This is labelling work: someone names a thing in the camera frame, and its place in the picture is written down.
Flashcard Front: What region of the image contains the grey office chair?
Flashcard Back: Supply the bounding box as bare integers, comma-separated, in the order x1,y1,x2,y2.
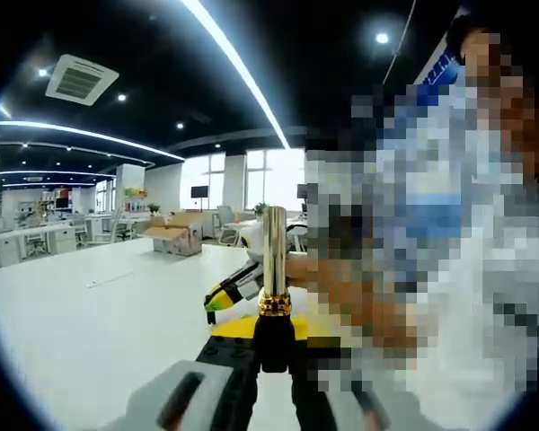
216,205,242,247

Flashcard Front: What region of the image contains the white mesh office chair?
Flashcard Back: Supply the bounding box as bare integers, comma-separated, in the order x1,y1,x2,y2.
93,207,130,244

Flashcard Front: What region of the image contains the white ceiling air conditioner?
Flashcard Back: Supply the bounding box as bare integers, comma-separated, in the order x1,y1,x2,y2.
44,53,120,108

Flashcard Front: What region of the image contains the black monitor on stand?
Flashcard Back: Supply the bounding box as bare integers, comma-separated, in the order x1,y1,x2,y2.
190,185,210,213

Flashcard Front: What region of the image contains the row of white desks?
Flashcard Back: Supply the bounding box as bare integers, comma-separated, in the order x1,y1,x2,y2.
0,223,78,272

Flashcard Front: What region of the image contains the open cardboard box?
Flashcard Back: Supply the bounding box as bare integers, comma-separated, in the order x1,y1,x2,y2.
142,212,204,259

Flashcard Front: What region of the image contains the blue wall poster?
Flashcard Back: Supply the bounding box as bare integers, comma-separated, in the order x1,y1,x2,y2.
413,38,466,86

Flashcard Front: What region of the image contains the long ceiling light strip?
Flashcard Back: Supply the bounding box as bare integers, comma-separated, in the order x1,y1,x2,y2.
181,0,294,150

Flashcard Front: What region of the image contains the person's right hand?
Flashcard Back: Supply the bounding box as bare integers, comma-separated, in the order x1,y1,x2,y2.
287,258,308,289

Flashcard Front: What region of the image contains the person's head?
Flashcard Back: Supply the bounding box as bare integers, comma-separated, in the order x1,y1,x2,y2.
446,12,489,50

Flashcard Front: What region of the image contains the curved ceiling light strip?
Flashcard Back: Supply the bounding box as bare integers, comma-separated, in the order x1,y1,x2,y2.
0,119,186,163

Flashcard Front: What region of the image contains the black and gold lipstick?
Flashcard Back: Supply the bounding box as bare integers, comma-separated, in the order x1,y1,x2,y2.
252,206,295,374

